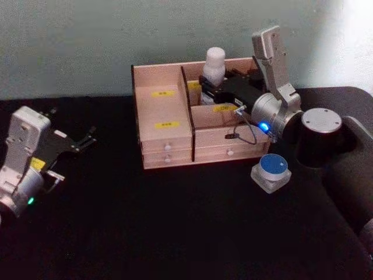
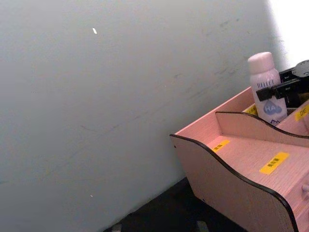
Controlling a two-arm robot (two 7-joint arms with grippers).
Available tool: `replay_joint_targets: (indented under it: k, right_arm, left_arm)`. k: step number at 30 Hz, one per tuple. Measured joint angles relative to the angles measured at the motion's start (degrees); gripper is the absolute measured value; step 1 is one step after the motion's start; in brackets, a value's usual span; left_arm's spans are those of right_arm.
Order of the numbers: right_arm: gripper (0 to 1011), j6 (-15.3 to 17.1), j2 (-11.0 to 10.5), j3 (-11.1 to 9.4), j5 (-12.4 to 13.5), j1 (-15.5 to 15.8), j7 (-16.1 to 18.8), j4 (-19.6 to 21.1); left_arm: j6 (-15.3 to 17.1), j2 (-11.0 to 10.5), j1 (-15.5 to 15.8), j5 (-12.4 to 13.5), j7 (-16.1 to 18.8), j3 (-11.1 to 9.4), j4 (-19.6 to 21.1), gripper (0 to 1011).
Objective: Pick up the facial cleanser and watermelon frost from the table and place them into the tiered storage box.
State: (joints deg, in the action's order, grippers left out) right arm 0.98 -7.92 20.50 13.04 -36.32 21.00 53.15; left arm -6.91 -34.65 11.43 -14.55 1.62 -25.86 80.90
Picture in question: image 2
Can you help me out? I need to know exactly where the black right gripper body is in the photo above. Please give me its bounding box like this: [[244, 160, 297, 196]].
[[294, 59, 309, 79]]

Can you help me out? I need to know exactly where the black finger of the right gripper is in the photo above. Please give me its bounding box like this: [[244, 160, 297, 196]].
[[256, 80, 302, 107], [278, 68, 300, 83]]

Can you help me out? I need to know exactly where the white spray bottle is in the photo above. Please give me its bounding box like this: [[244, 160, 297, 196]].
[[247, 51, 288, 124]]

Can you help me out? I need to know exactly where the light wooden desk organizer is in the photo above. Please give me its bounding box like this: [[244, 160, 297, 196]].
[[169, 86, 309, 232]]

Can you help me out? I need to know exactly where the black table cloth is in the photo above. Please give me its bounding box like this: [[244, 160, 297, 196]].
[[103, 177, 247, 232]]

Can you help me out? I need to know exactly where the pale grey wall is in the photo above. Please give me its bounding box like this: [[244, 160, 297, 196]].
[[0, 0, 309, 232]]

